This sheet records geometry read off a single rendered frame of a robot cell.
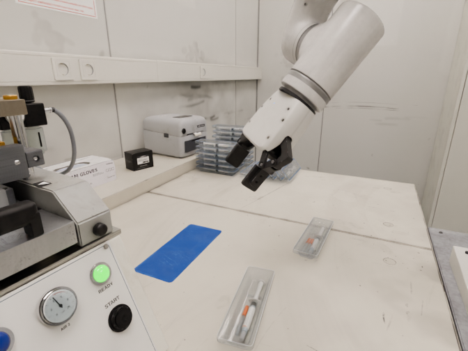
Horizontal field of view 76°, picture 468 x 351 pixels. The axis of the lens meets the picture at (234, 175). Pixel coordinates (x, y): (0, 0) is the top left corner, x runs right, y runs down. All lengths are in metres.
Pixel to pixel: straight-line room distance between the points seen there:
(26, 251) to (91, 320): 0.12
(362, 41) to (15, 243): 0.52
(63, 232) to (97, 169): 0.67
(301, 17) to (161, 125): 0.91
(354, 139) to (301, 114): 2.18
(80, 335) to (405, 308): 0.52
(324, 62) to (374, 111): 2.13
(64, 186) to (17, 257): 0.11
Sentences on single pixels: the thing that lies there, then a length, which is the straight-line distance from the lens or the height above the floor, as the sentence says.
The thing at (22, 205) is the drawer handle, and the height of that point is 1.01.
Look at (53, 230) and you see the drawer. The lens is 0.41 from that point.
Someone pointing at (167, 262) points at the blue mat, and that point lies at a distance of 0.70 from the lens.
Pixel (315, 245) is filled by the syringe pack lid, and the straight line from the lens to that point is 0.72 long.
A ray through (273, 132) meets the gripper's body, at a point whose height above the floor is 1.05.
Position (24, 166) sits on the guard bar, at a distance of 0.48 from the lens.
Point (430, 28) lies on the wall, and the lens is 2.63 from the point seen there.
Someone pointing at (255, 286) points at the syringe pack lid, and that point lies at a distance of 0.58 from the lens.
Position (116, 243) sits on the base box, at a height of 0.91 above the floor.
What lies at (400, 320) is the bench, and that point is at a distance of 0.62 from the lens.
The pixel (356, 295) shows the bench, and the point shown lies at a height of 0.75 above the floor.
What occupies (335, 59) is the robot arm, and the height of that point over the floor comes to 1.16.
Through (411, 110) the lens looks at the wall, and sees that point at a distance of 2.62.
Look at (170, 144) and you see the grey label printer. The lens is 1.34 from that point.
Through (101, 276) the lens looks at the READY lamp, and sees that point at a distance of 0.43.
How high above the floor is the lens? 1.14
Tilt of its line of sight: 18 degrees down
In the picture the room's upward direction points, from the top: straight up
